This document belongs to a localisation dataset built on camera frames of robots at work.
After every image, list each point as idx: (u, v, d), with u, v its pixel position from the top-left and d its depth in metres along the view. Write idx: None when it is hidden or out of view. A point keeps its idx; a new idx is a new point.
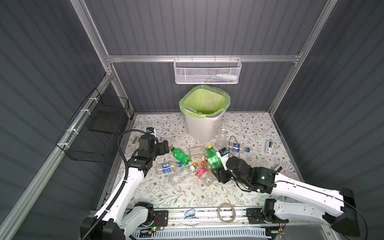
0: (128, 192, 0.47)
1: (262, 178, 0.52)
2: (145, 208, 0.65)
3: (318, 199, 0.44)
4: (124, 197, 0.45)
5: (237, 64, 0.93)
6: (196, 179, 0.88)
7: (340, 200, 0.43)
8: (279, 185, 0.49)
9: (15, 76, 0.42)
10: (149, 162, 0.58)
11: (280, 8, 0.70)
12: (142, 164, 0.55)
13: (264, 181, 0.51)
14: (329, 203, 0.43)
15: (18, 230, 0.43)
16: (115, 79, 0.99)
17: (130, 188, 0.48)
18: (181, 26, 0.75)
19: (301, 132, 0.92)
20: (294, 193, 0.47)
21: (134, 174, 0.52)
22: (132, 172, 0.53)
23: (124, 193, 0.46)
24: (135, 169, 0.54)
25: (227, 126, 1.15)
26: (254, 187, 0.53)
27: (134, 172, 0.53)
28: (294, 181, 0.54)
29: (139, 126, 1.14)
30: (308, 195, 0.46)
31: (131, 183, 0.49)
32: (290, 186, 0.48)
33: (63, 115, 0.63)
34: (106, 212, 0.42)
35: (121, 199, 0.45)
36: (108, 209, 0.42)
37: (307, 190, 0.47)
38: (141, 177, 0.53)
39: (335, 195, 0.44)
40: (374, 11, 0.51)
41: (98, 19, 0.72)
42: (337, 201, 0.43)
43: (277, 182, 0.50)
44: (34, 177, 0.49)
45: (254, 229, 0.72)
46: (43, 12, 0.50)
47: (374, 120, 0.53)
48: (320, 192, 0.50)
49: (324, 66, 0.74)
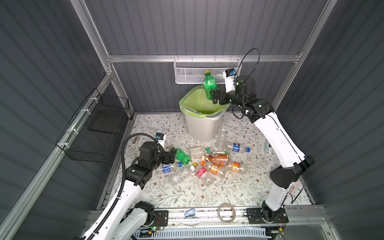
0: (122, 209, 0.45)
1: (259, 105, 0.50)
2: (143, 213, 0.63)
3: (287, 149, 0.46)
4: (116, 217, 0.43)
5: (237, 64, 0.93)
6: (196, 178, 0.88)
7: (300, 158, 0.46)
8: (263, 121, 0.48)
9: (15, 75, 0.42)
10: (148, 174, 0.54)
11: (280, 9, 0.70)
12: (140, 176, 0.52)
13: (259, 108, 0.49)
14: (291, 157, 0.46)
15: (18, 230, 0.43)
16: (115, 79, 0.99)
17: (124, 206, 0.45)
18: (181, 25, 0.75)
19: (301, 132, 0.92)
20: (272, 134, 0.48)
21: (130, 189, 0.49)
22: (127, 186, 0.49)
23: (116, 211, 0.44)
24: (131, 182, 0.50)
25: (227, 126, 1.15)
26: (243, 109, 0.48)
27: (130, 186, 0.49)
28: (280, 125, 0.49)
29: (139, 126, 1.14)
30: (283, 145, 0.46)
31: (124, 200, 0.46)
32: (274, 127, 0.48)
33: (63, 115, 0.63)
34: (94, 235, 0.40)
35: (112, 218, 0.43)
36: (96, 232, 0.40)
37: (284, 137, 0.47)
38: (138, 191, 0.49)
39: (300, 154, 0.46)
40: (374, 11, 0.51)
41: (98, 19, 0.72)
42: (298, 158, 0.46)
43: (267, 116, 0.48)
44: (33, 178, 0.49)
45: (254, 229, 0.72)
46: (43, 12, 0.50)
47: (373, 120, 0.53)
48: (293, 145, 0.47)
49: (324, 67, 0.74)
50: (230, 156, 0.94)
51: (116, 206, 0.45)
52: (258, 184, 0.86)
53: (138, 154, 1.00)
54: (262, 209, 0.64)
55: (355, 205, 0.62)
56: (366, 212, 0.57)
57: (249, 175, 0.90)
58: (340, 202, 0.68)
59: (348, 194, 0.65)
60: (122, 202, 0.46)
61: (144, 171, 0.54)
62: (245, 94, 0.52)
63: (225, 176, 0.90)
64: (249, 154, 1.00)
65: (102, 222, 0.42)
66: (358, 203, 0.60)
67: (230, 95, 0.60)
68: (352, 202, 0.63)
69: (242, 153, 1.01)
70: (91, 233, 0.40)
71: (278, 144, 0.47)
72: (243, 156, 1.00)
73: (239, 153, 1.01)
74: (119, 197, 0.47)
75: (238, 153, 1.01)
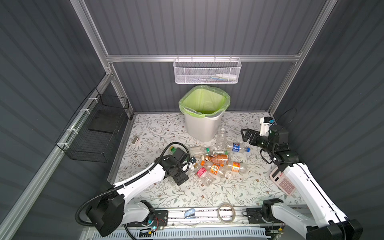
0: (146, 182, 0.50)
1: (287, 157, 0.54)
2: (147, 209, 0.65)
3: (319, 202, 0.43)
4: (140, 184, 0.48)
5: (236, 64, 0.93)
6: (196, 179, 0.88)
7: (339, 218, 0.40)
8: (291, 169, 0.51)
9: (15, 76, 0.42)
10: (172, 170, 0.59)
11: (280, 9, 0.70)
12: (169, 164, 0.60)
13: (287, 158, 0.53)
14: (326, 213, 0.41)
15: (18, 230, 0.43)
16: (115, 79, 0.99)
17: (148, 180, 0.51)
18: (181, 26, 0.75)
19: (301, 132, 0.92)
20: (302, 184, 0.47)
21: (159, 171, 0.55)
22: (158, 168, 0.56)
23: (142, 180, 0.50)
24: (160, 168, 0.57)
25: (227, 126, 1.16)
26: (272, 155, 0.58)
27: (159, 170, 0.56)
28: (310, 177, 0.48)
29: (139, 126, 1.14)
30: (315, 197, 0.44)
31: (151, 176, 0.52)
32: (304, 177, 0.48)
33: (64, 115, 0.63)
34: (122, 187, 0.45)
35: (138, 184, 0.48)
36: (125, 186, 0.46)
37: (315, 189, 0.45)
38: (161, 177, 0.56)
39: (338, 213, 0.41)
40: (374, 11, 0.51)
41: (98, 19, 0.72)
42: (335, 216, 0.40)
43: (295, 165, 0.51)
44: (34, 177, 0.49)
45: (254, 229, 0.72)
46: (43, 12, 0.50)
47: (374, 120, 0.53)
48: (328, 201, 0.43)
49: (324, 67, 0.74)
50: (230, 156, 0.94)
51: (143, 177, 0.51)
52: (258, 184, 0.86)
53: (137, 154, 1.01)
54: (262, 207, 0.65)
55: (355, 205, 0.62)
56: (365, 212, 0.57)
57: (249, 175, 0.90)
58: (339, 201, 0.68)
59: (347, 194, 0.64)
60: (149, 176, 0.52)
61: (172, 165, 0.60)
62: (276, 143, 0.58)
63: (225, 176, 0.90)
64: (249, 154, 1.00)
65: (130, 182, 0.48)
66: (357, 203, 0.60)
67: (263, 139, 0.66)
68: (352, 202, 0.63)
69: (242, 152, 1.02)
70: (121, 185, 0.46)
71: (311, 196, 0.45)
72: (243, 156, 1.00)
73: (239, 153, 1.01)
74: (149, 171, 0.54)
75: (238, 153, 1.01)
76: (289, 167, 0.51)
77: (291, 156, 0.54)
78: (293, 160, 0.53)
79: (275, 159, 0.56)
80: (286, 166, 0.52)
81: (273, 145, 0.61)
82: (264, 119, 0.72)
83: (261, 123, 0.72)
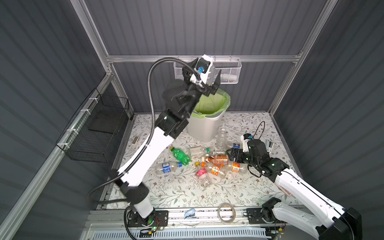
0: (153, 155, 0.43)
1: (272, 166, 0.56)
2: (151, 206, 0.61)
3: (316, 202, 0.45)
4: (145, 161, 0.42)
5: (237, 64, 0.93)
6: (196, 178, 0.88)
7: (338, 212, 0.42)
8: (281, 177, 0.53)
9: (16, 76, 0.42)
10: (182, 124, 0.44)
11: (280, 8, 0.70)
12: (170, 128, 0.43)
13: (273, 168, 0.56)
14: (327, 210, 0.43)
15: (18, 230, 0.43)
16: (115, 79, 0.99)
17: (154, 152, 0.43)
18: (181, 25, 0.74)
19: (301, 132, 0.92)
20: (296, 189, 0.49)
21: (160, 138, 0.43)
22: (157, 134, 0.43)
23: (145, 156, 0.42)
24: (161, 131, 0.43)
25: (227, 126, 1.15)
26: (259, 169, 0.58)
27: (159, 135, 0.43)
28: (299, 178, 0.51)
29: (139, 126, 1.14)
30: (312, 197, 0.46)
31: (152, 148, 0.42)
32: (294, 181, 0.51)
33: (63, 115, 0.63)
34: (124, 174, 0.42)
35: (141, 162, 0.42)
36: (126, 172, 0.42)
37: (308, 190, 0.48)
38: (169, 139, 0.44)
39: (335, 207, 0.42)
40: (374, 11, 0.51)
41: (98, 19, 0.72)
42: (335, 211, 0.42)
43: (283, 171, 0.54)
44: (34, 177, 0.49)
45: (254, 229, 0.72)
46: (42, 12, 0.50)
47: (374, 120, 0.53)
48: (323, 197, 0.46)
49: (325, 66, 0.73)
50: None
51: (145, 152, 0.42)
52: (258, 184, 0.86)
53: None
54: (262, 209, 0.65)
55: (354, 206, 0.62)
56: (364, 212, 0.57)
57: (249, 175, 0.90)
58: (339, 202, 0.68)
59: (347, 194, 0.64)
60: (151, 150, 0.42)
61: (178, 119, 0.45)
62: (258, 156, 0.61)
63: (225, 176, 0.89)
64: None
65: (132, 164, 0.42)
66: (356, 202, 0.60)
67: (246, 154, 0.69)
68: (351, 202, 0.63)
69: None
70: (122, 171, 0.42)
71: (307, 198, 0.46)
72: None
73: None
74: (147, 144, 0.43)
75: None
76: (278, 176, 0.53)
77: (276, 165, 0.56)
78: (279, 168, 0.55)
79: (263, 172, 0.57)
80: (275, 175, 0.53)
81: (257, 159, 0.63)
82: (243, 135, 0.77)
83: (242, 140, 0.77)
